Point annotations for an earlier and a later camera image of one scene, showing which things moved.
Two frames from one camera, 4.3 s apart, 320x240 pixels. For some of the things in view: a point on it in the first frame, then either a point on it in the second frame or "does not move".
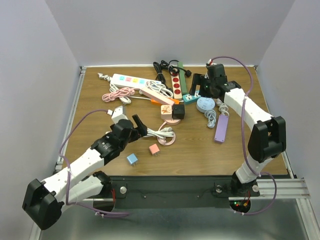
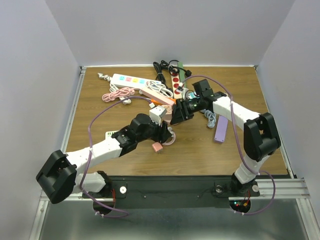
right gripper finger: [198, 79] -> [177, 116]
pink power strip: [155, 97] does not move
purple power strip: [221, 128] does not move
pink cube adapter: [166, 112] does not move
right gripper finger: [204, 92] -> [180, 102]
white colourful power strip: [125, 81] does not move
